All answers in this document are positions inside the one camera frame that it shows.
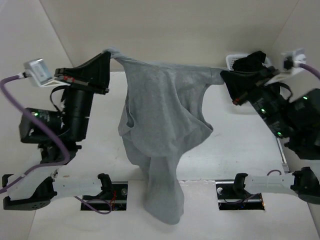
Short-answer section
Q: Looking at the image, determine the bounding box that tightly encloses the grey tank top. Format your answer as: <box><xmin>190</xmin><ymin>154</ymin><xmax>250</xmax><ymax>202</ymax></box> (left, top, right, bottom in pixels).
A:
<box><xmin>107</xmin><ymin>47</ymin><xmax>224</xmax><ymax>225</ymax></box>

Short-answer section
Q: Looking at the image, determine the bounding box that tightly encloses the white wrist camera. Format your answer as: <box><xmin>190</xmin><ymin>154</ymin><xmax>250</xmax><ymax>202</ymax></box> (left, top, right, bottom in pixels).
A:
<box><xmin>266</xmin><ymin>48</ymin><xmax>307</xmax><ymax>85</ymax></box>
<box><xmin>23</xmin><ymin>58</ymin><xmax>60</xmax><ymax>88</ymax></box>

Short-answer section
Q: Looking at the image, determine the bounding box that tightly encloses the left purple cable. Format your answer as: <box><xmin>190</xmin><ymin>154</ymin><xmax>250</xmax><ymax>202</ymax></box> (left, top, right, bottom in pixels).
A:
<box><xmin>0</xmin><ymin>72</ymin><xmax>113</xmax><ymax>215</ymax></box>

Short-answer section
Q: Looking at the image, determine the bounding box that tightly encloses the black tank top in basket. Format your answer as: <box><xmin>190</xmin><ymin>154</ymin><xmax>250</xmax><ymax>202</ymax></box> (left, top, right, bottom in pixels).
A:
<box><xmin>232</xmin><ymin>50</ymin><xmax>267</xmax><ymax>73</ymax></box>

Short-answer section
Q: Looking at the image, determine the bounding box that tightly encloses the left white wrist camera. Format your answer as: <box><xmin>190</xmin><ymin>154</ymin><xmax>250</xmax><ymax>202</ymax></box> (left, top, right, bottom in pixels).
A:
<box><xmin>23</xmin><ymin>58</ymin><xmax>60</xmax><ymax>88</ymax></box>

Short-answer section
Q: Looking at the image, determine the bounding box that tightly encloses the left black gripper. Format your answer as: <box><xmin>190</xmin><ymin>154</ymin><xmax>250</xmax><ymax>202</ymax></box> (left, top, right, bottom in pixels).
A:
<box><xmin>59</xmin><ymin>50</ymin><xmax>116</xmax><ymax>139</ymax></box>

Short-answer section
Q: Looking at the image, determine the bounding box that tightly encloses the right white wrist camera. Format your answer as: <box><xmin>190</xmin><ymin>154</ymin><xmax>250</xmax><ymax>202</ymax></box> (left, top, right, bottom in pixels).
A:
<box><xmin>266</xmin><ymin>48</ymin><xmax>307</xmax><ymax>85</ymax></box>

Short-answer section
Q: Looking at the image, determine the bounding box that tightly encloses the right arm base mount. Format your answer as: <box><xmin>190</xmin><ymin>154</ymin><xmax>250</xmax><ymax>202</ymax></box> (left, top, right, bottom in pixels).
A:
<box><xmin>215</xmin><ymin>180</ymin><xmax>265</xmax><ymax>211</ymax></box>

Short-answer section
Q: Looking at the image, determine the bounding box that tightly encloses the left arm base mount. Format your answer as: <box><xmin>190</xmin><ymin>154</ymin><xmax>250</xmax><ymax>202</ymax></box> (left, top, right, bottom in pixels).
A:
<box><xmin>80</xmin><ymin>181</ymin><xmax>128</xmax><ymax>213</ymax></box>

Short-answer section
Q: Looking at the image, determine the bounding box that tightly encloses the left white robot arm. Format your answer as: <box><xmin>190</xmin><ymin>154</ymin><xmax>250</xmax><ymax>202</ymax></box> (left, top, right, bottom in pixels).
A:
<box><xmin>0</xmin><ymin>51</ymin><xmax>114</xmax><ymax>211</ymax></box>

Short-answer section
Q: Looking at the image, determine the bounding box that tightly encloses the white plastic basket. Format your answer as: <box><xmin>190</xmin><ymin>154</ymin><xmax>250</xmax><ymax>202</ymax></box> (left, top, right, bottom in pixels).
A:
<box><xmin>225</xmin><ymin>53</ymin><xmax>273</xmax><ymax>71</ymax></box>

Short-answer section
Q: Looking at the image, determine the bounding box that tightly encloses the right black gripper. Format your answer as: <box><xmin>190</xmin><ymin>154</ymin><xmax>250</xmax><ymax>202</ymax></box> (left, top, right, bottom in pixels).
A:
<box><xmin>218</xmin><ymin>64</ymin><xmax>293</xmax><ymax>136</ymax></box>

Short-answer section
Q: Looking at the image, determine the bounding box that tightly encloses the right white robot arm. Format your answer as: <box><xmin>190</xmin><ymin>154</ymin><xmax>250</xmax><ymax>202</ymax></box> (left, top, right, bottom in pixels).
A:
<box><xmin>220</xmin><ymin>67</ymin><xmax>320</xmax><ymax>205</ymax></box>

